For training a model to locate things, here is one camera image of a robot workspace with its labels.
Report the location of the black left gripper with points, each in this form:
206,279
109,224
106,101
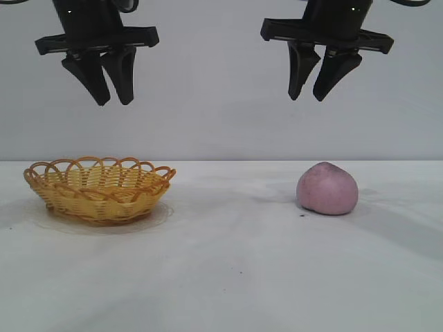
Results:
90,20

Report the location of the yellow woven wicker basket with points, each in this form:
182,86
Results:
100,204

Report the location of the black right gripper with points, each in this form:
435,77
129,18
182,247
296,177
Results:
332,20

